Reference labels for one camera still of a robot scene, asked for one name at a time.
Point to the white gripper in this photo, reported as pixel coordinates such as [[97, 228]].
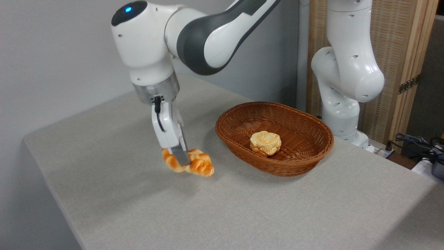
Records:
[[168, 125]]

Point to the braided golden bread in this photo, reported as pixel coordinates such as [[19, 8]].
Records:
[[202, 166]]

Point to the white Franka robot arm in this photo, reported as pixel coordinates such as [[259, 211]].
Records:
[[145, 45]]

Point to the round pale bread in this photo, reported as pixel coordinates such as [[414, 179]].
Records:
[[265, 143]]

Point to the brown wicker basket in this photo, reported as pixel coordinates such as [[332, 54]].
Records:
[[301, 139]]

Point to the brass screen hinge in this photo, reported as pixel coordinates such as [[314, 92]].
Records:
[[409, 84]]

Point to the wood and rattan folding screen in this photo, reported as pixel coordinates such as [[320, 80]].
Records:
[[395, 41]]

